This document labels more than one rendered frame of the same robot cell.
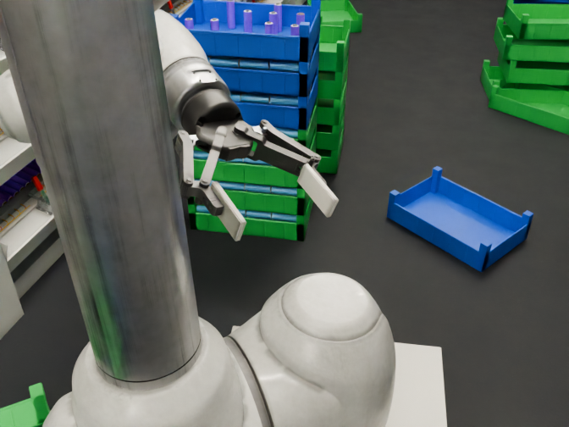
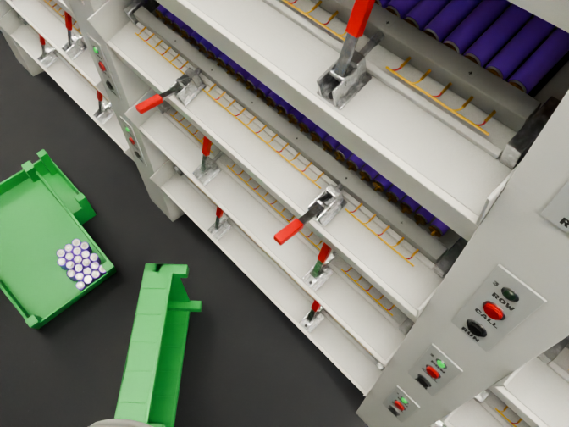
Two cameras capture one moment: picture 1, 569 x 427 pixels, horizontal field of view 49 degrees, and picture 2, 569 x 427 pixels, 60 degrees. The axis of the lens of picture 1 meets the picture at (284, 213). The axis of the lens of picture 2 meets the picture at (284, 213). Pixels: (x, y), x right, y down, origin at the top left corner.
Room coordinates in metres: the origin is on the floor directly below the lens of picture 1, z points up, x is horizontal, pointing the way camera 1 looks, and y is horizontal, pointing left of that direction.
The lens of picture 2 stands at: (0.87, 0.38, 1.04)
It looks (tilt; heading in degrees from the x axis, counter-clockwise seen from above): 58 degrees down; 118
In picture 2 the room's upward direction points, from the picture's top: straight up
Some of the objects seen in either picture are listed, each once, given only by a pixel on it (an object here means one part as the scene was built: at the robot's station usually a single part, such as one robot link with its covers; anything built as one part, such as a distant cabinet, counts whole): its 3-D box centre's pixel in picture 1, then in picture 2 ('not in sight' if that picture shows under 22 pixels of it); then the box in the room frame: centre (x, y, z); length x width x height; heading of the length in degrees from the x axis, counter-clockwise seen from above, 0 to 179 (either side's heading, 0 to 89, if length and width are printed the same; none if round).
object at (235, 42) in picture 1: (247, 23); not in sight; (1.38, 0.08, 0.52); 0.30 x 0.20 x 0.08; 80
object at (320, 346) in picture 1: (319, 364); not in sight; (0.49, -0.04, 0.43); 0.18 x 0.16 x 0.22; 116
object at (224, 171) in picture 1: (251, 148); not in sight; (1.38, 0.08, 0.20); 0.30 x 0.20 x 0.08; 80
